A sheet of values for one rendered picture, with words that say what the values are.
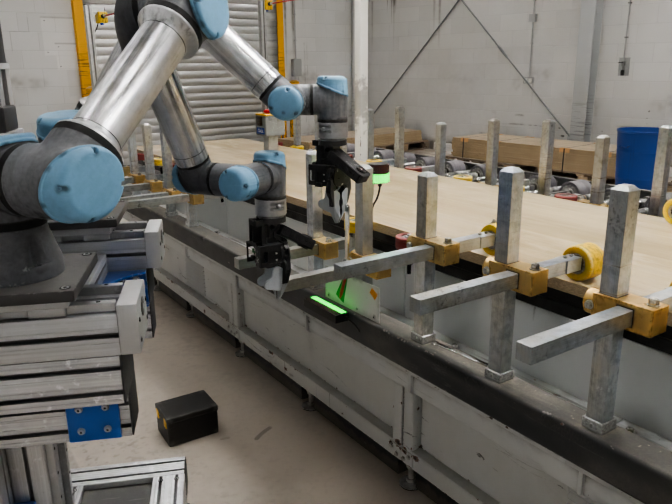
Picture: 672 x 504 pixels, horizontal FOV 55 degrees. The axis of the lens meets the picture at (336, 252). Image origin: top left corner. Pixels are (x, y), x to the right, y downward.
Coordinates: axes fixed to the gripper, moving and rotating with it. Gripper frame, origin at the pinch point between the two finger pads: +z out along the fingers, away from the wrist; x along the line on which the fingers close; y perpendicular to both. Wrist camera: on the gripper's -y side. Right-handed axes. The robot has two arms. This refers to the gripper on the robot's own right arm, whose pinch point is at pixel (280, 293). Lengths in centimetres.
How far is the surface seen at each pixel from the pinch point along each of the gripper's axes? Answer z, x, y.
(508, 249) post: -18, 48, -27
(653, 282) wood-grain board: -8, 61, -60
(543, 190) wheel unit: -8, -30, -136
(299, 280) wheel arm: -3.0, 1.5, -4.7
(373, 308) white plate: 8.3, 3.6, -26.5
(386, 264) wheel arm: -12.1, 26.5, -12.1
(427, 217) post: -20.2, 22.8, -27.1
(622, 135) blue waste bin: 9, -253, -540
